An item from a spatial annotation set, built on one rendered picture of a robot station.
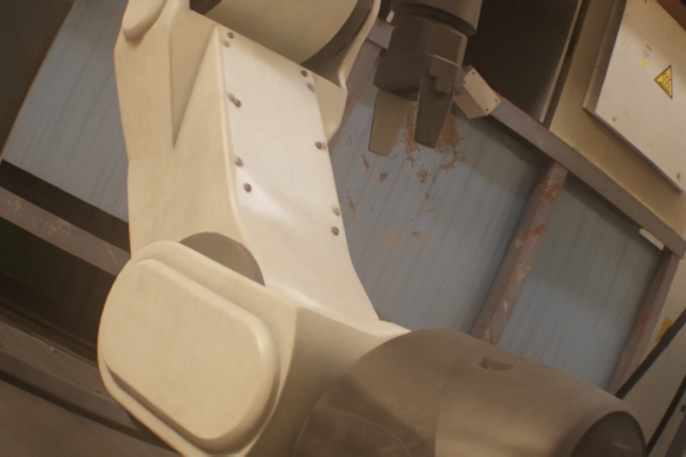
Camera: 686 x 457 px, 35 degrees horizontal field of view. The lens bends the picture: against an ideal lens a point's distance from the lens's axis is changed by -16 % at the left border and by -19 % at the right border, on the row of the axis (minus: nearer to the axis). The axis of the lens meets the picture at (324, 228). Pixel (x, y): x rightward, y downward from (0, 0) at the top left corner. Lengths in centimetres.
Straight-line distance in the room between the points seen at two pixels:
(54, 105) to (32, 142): 8
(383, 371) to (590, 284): 232
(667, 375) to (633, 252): 108
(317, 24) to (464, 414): 46
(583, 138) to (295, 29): 184
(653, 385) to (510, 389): 341
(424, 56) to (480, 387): 58
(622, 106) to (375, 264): 69
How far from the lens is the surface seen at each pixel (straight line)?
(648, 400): 398
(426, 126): 110
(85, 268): 294
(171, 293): 71
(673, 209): 305
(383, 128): 120
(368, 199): 248
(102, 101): 221
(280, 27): 94
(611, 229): 295
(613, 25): 280
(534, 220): 267
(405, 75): 113
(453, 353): 62
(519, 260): 267
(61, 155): 219
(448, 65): 112
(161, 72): 88
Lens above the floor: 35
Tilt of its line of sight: 2 degrees up
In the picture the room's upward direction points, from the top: 25 degrees clockwise
